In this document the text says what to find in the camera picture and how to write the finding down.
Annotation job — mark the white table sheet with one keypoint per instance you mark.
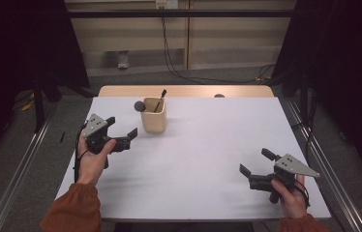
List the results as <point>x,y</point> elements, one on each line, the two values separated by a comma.
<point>188,174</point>

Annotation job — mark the beige square cup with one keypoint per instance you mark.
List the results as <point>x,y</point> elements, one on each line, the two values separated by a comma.
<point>154,121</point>

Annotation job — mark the black metal stand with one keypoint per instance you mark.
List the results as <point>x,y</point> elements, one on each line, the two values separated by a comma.
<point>38,106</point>
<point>304,96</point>

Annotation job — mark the white wall outlet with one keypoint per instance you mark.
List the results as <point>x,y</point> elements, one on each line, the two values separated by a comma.
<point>166,3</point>

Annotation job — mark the thin black makeup brush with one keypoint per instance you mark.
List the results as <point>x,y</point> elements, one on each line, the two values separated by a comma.
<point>160,99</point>

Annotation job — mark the aluminium floor rail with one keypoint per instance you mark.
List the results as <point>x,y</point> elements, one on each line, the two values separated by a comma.
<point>17,175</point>
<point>334,167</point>

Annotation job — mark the person's right hand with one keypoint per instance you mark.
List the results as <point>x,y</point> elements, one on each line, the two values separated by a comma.
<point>293,203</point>

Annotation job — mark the small dark round table cap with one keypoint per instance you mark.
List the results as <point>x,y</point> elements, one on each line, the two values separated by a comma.
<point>219,95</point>

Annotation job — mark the small black stick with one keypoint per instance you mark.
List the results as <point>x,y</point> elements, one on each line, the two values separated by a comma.
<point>62,137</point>

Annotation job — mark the person's left hand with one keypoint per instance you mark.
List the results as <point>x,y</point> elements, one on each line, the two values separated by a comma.
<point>93,164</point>

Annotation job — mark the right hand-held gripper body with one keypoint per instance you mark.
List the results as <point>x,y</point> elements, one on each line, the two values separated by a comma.
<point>287,167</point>

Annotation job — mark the thick black makeup brush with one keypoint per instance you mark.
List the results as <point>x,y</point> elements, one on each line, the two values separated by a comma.
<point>139,106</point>

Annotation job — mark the dark curtain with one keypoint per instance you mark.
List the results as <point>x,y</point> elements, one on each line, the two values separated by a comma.
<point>14,48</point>
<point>346,64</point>

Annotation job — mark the black horizontal frame bar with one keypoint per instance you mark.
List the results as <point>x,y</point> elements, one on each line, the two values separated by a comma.
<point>182,13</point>

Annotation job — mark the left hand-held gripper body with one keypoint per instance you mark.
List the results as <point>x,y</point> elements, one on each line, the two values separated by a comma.
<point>96,129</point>

